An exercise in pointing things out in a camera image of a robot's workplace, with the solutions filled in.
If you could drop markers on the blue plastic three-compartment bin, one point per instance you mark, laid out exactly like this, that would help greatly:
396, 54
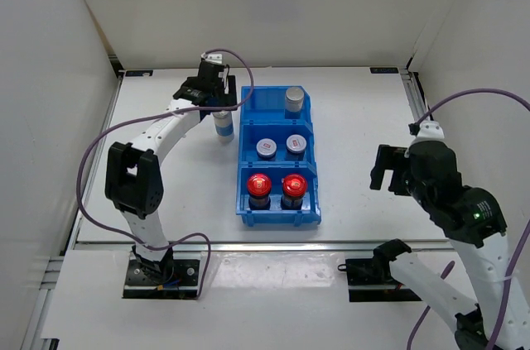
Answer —
277, 172

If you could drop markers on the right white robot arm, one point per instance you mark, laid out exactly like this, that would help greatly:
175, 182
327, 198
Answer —
472, 220

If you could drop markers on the blue table label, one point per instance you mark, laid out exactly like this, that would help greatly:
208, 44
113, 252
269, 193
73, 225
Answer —
138, 73
384, 70

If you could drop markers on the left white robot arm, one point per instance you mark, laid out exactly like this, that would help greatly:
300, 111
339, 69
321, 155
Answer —
133, 178

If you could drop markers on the silver-lid blue-white canister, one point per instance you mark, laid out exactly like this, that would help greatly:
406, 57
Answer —
294, 101
223, 123

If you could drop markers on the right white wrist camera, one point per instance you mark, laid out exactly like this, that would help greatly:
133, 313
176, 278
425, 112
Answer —
426, 131

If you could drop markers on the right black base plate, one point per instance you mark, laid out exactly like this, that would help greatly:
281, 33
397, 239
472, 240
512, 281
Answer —
365, 286

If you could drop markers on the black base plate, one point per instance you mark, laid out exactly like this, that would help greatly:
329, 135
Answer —
365, 286
180, 282

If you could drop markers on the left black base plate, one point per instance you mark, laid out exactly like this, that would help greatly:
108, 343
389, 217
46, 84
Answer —
180, 282

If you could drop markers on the left blue table label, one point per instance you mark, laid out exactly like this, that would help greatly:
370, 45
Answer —
138, 73

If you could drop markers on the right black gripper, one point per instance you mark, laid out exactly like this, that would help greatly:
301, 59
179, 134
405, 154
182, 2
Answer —
389, 158

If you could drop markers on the red-lid sauce jar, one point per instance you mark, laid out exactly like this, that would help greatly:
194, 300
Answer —
294, 187
259, 187

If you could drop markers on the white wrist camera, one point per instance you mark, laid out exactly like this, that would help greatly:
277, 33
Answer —
426, 131
214, 59

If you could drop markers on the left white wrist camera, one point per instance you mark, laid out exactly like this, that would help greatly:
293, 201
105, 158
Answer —
214, 59

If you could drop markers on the white-lid dark jar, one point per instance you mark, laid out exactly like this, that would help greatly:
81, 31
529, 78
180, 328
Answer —
295, 147
266, 149

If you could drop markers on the right blue table label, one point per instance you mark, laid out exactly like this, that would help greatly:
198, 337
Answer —
384, 70

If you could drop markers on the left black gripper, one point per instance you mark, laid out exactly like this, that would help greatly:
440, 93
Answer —
227, 99

